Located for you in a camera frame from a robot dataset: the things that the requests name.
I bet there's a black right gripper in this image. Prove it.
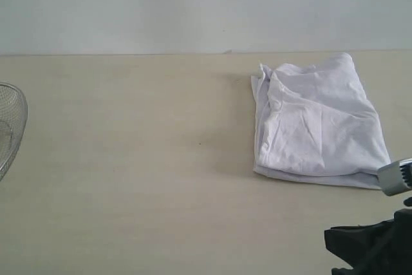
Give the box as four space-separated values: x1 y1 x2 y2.
324 198 411 274

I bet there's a white t-shirt red print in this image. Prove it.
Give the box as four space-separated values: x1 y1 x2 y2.
250 53 390 189

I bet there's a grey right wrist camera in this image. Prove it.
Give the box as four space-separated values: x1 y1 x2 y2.
377 158 412 196

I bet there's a metal wire mesh basket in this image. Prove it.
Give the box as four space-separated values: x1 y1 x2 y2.
1 82 28 180

